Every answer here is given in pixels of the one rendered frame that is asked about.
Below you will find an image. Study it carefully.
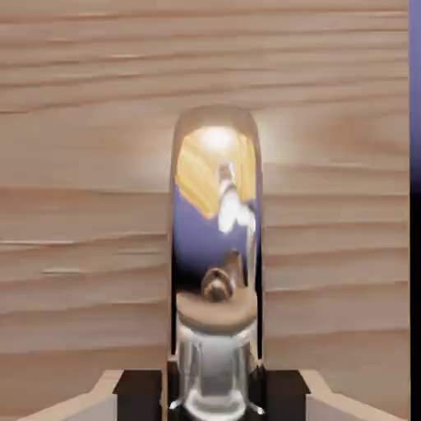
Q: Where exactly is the light wood cabinet door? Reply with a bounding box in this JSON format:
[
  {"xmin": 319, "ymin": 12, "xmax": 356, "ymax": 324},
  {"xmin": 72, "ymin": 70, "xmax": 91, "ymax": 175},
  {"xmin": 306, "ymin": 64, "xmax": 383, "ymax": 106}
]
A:
[{"xmin": 0, "ymin": 0, "xmax": 411, "ymax": 421}]

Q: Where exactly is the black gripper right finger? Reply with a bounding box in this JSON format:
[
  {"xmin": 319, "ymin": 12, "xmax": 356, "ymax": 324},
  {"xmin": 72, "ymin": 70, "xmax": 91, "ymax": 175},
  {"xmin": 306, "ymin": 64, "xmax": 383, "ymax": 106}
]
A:
[{"xmin": 252, "ymin": 358, "xmax": 404, "ymax": 421}]

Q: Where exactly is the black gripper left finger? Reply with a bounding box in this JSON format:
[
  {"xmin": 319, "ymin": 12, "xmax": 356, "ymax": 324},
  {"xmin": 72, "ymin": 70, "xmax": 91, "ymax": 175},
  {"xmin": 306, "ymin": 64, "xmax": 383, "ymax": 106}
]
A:
[{"xmin": 16, "ymin": 360, "xmax": 180, "ymax": 421}]

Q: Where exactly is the curved shiny metal handle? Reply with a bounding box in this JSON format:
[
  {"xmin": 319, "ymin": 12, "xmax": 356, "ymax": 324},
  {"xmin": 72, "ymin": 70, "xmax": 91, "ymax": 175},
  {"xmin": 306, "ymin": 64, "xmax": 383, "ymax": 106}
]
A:
[{"xmin": 160, "ymin": 104, "xmax": 266, "ymax": 421}]

